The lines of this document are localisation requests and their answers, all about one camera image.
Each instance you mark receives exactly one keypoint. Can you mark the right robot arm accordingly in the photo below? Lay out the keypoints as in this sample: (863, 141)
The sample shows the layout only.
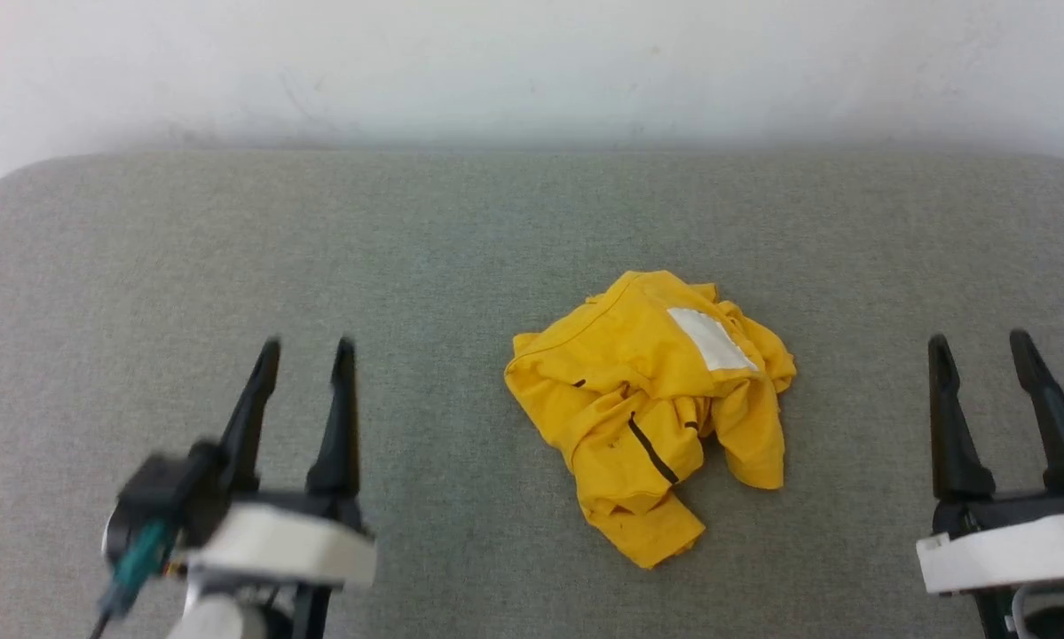
(1046, 617)

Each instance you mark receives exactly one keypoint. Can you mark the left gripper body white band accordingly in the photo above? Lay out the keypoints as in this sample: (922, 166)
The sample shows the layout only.
(283, 546)

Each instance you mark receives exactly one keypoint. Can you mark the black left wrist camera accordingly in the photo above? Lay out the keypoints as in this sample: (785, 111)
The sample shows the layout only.
(163, 497)

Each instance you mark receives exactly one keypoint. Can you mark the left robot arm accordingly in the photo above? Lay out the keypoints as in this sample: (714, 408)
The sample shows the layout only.
(230, 617)

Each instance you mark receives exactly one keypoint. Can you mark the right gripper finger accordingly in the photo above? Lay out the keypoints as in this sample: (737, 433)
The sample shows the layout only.
(953, 444)
(1060, 426)

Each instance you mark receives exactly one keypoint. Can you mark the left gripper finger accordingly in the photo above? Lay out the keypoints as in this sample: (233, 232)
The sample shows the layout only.
(341, 444)
(249, 426)

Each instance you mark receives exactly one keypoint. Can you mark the yellow garment with white label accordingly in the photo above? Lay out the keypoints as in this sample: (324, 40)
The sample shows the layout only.
(620, 390)

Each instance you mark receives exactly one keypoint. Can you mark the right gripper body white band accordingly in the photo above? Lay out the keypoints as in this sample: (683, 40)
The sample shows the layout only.
(1011, 550)

